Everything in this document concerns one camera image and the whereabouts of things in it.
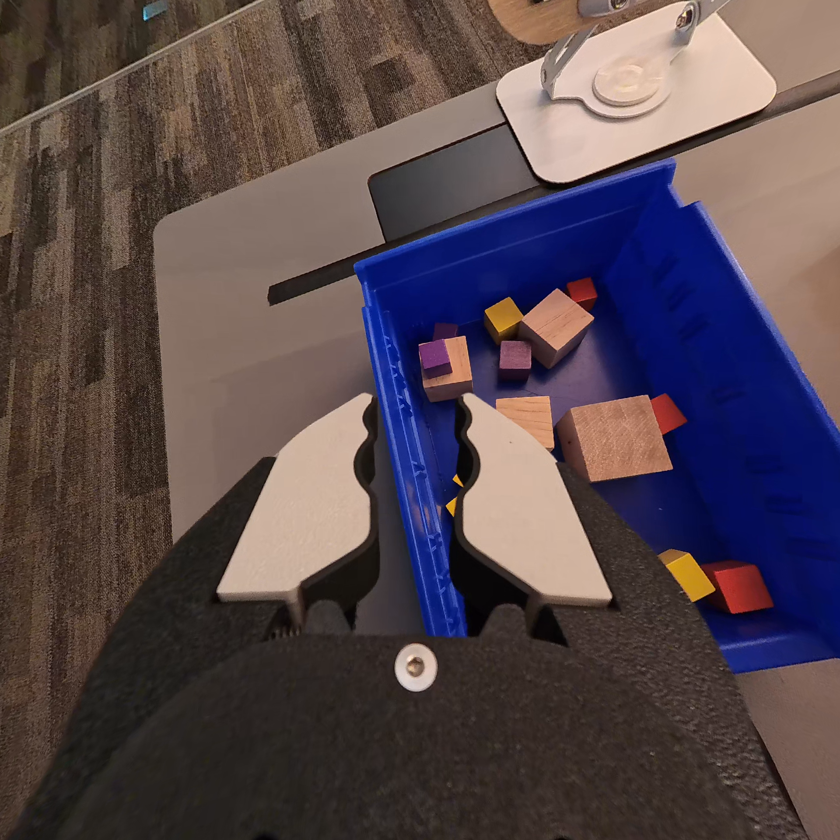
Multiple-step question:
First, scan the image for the black rectangular table mat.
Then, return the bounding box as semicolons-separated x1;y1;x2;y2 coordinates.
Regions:
367;121;549;242

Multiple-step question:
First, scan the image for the blue plastic box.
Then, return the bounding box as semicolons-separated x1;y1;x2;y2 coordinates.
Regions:
354;157;840;675

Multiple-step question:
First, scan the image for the rounded wooden display board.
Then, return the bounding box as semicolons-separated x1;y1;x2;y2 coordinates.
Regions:
487;0;598;46

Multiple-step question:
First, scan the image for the white tablet stand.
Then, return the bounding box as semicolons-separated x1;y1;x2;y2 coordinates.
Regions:
497;0;777;185

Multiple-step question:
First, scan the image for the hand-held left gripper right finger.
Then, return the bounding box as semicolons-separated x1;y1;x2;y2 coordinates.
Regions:
450;392;614;632

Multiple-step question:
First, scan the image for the pile of coloured wooden cubes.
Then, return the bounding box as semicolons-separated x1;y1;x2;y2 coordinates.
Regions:
418;277;775;614

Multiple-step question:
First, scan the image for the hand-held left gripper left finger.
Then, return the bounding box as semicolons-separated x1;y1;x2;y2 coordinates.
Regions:
216;392;382;627

